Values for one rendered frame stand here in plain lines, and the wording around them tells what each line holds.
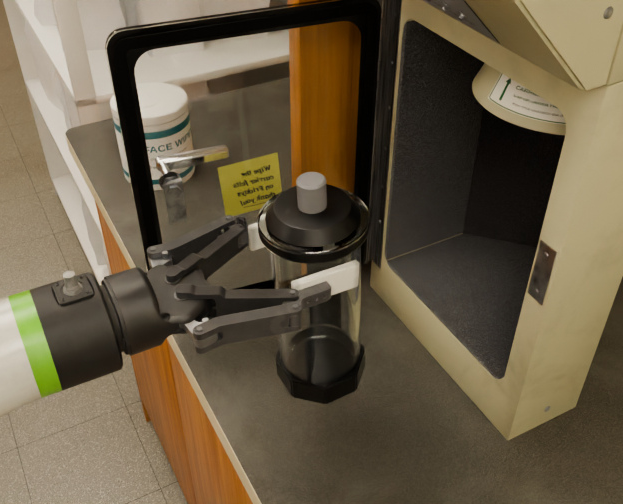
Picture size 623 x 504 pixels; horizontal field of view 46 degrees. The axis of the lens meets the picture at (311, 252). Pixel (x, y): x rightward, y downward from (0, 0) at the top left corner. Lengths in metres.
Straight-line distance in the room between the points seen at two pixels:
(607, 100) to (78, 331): 0.47
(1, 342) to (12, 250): 2.24
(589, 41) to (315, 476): 0.55
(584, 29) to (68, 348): 0.47
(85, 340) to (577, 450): 0.60
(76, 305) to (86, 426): 1.57
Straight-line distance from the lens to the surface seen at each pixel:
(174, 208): 0.87
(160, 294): 0.68
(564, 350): 0.87
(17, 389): 0.64
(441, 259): 1.05
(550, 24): 0.57
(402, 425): 0.94
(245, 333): 0.65
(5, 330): 0.63
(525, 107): 0.76
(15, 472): 2.17
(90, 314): 0.63
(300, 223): 0.67
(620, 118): 0.68
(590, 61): 0.62
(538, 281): 0.77
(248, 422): 0.94
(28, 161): 3.37
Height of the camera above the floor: 1.68
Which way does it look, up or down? 39 degrees down
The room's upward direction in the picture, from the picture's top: straight up
